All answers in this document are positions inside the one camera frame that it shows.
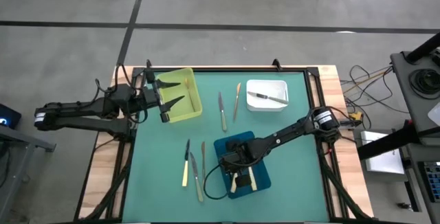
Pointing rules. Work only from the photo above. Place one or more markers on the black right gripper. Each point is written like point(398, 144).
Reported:
point(240, 158)

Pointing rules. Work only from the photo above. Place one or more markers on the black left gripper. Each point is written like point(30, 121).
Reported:
point(151, 97)

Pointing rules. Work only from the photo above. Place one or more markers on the all-silver table knife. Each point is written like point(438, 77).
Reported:
point(223, 121)
point(198, 189)
point(268, 97)

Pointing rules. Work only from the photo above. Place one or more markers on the wooden stick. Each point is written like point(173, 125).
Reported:
point(236, 107)

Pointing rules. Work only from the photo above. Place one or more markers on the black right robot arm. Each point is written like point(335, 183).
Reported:
point(288, 133)

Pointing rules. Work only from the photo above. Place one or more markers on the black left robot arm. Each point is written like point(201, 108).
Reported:
point(79, 109)

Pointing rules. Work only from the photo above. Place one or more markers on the translucent yellow plastic bin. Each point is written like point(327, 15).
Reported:
point(180, 112)

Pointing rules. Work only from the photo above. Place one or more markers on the blue plastic bin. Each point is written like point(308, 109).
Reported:
point(263, 179)

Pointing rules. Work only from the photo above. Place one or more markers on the white plastic bin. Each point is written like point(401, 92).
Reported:
point(264, 106)

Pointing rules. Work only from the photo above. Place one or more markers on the white equipment box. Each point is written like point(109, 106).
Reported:
point(381, 162)

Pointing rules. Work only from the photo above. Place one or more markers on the black diagonal support beam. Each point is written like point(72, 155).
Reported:
point(385, 143)

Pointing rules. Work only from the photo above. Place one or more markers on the grey metal stand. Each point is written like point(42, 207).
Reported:
point(20, 139)

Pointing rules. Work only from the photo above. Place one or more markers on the black computer tower blue light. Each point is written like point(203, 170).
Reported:
point(10, 114)

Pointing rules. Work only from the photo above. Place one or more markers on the grey equipment cart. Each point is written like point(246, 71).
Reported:
point(402, 79)

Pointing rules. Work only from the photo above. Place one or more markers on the black coloured-button panel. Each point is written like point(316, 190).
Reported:
point(431, 179)

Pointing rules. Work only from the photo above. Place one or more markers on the white paper sheet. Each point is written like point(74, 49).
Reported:
point(436, 114)

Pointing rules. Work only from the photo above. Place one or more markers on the black round pole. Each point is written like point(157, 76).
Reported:
point(424, 48)

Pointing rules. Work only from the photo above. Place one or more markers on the black aluminium rig frame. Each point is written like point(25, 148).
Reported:
point(223, 69)

